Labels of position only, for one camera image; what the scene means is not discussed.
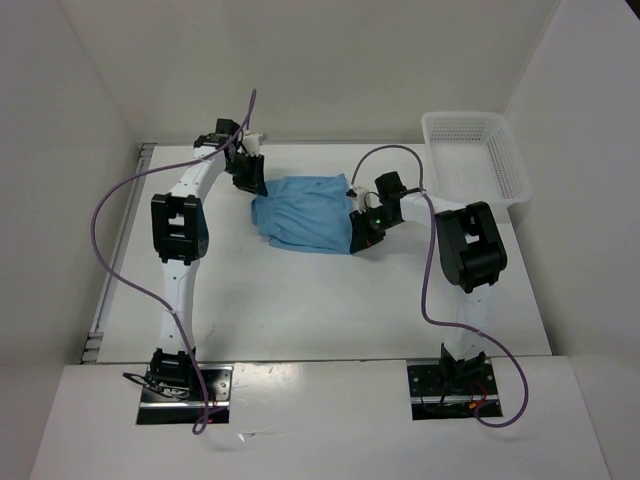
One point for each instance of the light blue mesh shorts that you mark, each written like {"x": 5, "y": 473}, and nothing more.
{"x": 308, "y": 214}

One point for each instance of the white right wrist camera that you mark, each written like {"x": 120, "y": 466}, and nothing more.
{"x": 363, "y": 199}

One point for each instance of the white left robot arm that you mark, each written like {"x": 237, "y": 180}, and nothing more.
{"x": 181, "y": 239}

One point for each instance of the white perforated plastic basket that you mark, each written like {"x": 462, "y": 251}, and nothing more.
{"x": 475, "y": 158}

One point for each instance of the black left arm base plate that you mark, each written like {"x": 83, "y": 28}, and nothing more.
{"x": 166, "y": 405}

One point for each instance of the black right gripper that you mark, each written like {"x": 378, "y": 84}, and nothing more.
{"x": 362, "y": 236}

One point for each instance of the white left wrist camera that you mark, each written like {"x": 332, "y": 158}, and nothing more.
{"x": 252, "y": 142}

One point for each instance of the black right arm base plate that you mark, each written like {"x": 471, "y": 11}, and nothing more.
{"x": 432, "y": 399}

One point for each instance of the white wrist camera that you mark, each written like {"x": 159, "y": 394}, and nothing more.
{"x": 252, "y": 142}
{"x": 363, "y": 199}

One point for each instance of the aluminium table edge rail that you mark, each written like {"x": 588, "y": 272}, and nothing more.
{"x": 95, "y": 336}

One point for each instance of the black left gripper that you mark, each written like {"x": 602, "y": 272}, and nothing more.
{"x": 255, "y": 183}

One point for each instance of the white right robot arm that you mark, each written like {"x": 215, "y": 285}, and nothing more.
{"x": 466, "y": 242}

